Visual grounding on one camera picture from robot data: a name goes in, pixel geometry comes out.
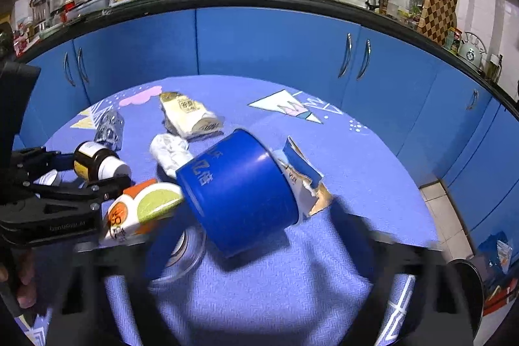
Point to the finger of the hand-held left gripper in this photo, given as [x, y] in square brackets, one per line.
[40, 161]
[105, 188]

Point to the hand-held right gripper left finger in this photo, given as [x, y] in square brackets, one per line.
[101, 261]

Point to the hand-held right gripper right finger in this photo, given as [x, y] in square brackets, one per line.
[425, 289]

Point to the white ribbed bottle cap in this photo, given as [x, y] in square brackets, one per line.
[48, 179]

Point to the brown bottle with white cap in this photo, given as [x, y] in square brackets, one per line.
[91, 159]

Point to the clear round plastic lid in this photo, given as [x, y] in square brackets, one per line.
[194, 253]

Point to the blue round plastic container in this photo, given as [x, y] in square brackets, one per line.
[243, 200]

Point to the person's left hand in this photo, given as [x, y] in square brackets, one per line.
[26, 277]

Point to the orange white green carton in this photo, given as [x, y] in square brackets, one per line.
[138, 208]

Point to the dark round object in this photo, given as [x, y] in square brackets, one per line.
[466, 289]

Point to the silver patterned foil packet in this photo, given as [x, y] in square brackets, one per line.
[109, 129]

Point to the colourful cardboard box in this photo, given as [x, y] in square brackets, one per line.
[494, 261]

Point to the crumpled white tissue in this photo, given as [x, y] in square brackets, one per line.
[170, 151]

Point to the beige snack packet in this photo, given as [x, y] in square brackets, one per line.
[182, 115]

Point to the torn blue white carton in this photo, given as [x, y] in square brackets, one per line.
[301, 167]

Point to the blue kitchen cabinet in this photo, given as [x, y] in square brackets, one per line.
[263, 46]

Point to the mint green kettle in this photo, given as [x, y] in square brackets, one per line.
[470, 52]

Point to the checkered cutting board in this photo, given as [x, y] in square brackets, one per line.
[438, 9]

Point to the glass jar with metal frame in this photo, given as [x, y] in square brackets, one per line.
[40, 9]

